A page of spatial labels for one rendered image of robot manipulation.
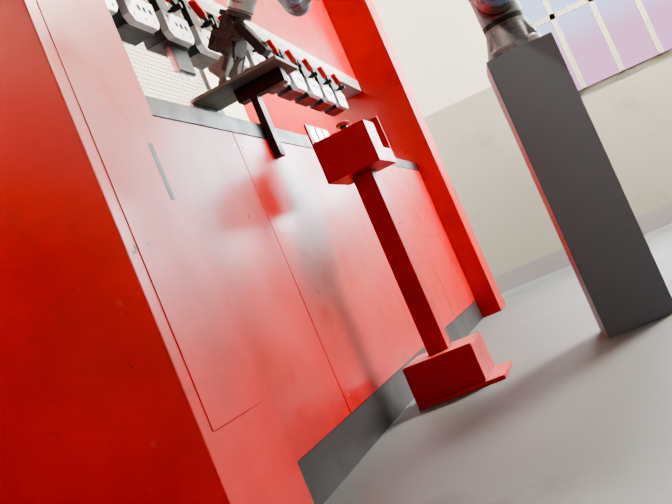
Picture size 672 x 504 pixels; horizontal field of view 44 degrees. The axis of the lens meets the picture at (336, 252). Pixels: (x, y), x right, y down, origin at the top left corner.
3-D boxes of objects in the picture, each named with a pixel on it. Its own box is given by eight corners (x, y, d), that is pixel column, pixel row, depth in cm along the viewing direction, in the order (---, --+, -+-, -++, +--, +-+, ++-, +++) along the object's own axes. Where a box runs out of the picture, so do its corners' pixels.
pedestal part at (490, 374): (506, 378, 213) (487, 336, 214) (419, 410, 221) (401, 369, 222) (513, 363, 232) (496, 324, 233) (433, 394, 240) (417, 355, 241)
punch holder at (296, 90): (296, 86, 313) (279, 47, 314) (277, 96, 316) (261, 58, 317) (309, 92, 328) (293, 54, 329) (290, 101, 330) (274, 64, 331)
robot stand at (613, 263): (664, 305, 223) (547, 47, 227) (678, 311, 205) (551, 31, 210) (600, 330, 226) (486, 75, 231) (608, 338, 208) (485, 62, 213)
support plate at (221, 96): (276, 58, 211) (274, 54, 211) (191, 103, 218) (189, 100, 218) (299, 69, 228) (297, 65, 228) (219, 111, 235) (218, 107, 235)
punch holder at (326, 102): (327, 99, 351) (312, 64, 353) (310, 108, 354) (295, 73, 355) (337, 103, 366) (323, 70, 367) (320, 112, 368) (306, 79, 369)
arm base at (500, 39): (542, 48, 226) (528, 16, 227) (545, 35, 211) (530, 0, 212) (491, 72, 229) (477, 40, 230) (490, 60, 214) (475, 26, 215)
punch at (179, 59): (183, 76, 223) (170, 44, 223) (177, 79, 223) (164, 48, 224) (199, 81, 232) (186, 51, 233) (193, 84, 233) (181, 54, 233)
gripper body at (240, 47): (218, 55, 228) (229, 11, 226) (245, 62, 226) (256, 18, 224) (205, 50, 221) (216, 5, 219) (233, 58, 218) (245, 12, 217)
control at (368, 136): (380, 159, 220) (353, 98, 221) (328, 184, 225) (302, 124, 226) (397, 162, 239) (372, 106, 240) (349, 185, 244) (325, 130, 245)
